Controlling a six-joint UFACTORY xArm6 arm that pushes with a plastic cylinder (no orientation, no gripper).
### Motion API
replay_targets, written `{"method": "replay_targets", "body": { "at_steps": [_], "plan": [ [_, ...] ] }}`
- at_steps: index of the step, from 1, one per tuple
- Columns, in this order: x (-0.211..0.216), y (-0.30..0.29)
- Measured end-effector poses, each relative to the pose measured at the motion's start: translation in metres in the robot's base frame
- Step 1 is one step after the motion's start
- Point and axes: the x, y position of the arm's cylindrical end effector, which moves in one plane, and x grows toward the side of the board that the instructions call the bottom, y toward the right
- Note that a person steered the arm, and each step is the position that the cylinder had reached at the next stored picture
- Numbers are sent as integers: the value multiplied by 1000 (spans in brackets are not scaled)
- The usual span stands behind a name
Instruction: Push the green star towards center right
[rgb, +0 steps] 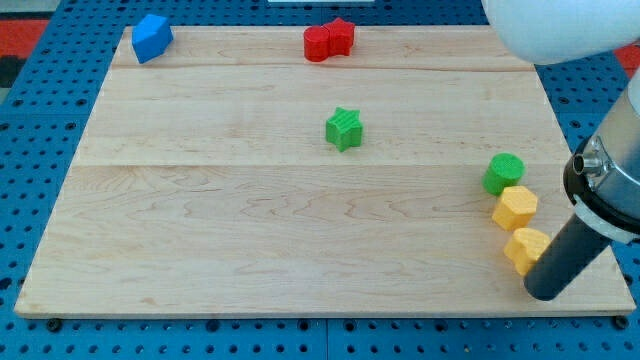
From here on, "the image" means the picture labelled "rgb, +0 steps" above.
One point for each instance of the red cylinder block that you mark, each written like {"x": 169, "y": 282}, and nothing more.
{"x": 316, "y": 43}

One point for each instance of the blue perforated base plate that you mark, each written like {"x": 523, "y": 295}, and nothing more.
{"x": 54, "y": 57}

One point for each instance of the light wooden board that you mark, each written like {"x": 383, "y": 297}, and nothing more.
{"x": 203, "y": 186}

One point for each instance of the green cylinder block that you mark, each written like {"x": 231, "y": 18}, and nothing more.
{"x": 504, "y": 170}

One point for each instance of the yellow heart block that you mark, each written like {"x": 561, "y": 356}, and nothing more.
{"x": 524, "y": 248}

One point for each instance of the yellow hexagon block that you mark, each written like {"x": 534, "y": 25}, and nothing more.
{"x": 515, "y": 208}

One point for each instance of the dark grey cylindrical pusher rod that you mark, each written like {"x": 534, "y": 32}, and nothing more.
{"x": 574, "y": 247}

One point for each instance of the red star block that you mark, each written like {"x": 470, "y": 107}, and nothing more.
{"x": 341, "y": 36}

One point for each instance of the green star block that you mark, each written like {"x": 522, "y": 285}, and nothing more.
{"x": 344, "y": 129}

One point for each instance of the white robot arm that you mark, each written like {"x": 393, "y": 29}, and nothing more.
{"x": 544, "y": 32}

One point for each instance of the blue pentagon block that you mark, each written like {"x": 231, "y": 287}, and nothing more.
{"x": 151, "y": 37}

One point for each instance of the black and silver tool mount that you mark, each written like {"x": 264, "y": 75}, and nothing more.
{"x": 601, "y": 180}

